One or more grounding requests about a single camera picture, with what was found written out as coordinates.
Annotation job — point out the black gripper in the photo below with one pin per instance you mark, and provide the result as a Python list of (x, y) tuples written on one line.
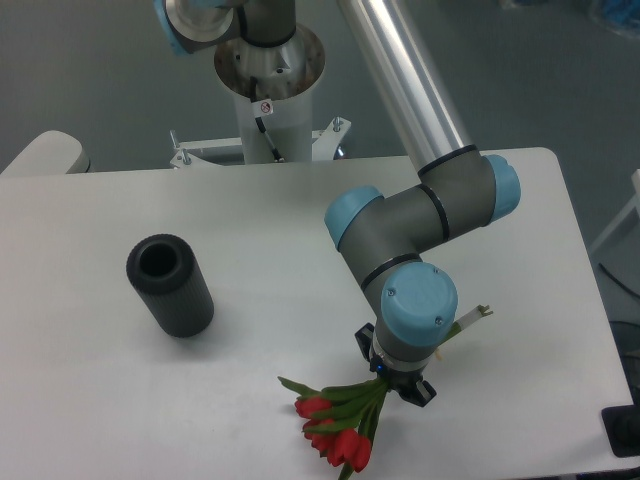
[(406, 378)]

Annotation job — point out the red tulip bouquet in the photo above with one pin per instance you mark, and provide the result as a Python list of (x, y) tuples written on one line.
[(341, 421)]

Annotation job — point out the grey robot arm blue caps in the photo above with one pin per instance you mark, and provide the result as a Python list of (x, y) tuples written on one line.
[(380, 238)]

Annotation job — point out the black ribbed cylindrical vase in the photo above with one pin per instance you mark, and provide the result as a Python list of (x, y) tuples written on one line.
[(163, 270)]

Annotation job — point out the black device at table edge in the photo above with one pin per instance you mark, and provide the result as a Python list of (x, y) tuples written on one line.
[(622, 429)]

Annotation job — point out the white rounded chair part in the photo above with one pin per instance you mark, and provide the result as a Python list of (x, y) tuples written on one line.
[(51, 153)]

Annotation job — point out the white frame at right edge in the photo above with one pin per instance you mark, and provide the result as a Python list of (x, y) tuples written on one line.
[(622, 222)]

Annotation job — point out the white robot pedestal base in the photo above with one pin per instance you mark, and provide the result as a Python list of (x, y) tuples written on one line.
[(272, 90)]

